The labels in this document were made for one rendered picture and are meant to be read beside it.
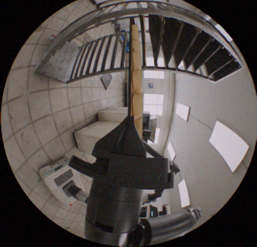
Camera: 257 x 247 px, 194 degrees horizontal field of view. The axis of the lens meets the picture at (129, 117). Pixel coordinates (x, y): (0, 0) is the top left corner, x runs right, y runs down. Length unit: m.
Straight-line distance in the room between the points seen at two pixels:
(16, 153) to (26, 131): 0.30
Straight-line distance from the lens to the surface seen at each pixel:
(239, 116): 2.07
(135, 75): 0.16
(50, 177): 1.02
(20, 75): 1.10
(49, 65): 1.04
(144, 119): 1.49
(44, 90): 1.11
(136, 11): 0.39
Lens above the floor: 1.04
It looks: 10 degrees down
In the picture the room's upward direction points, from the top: 92 degrees clockwise
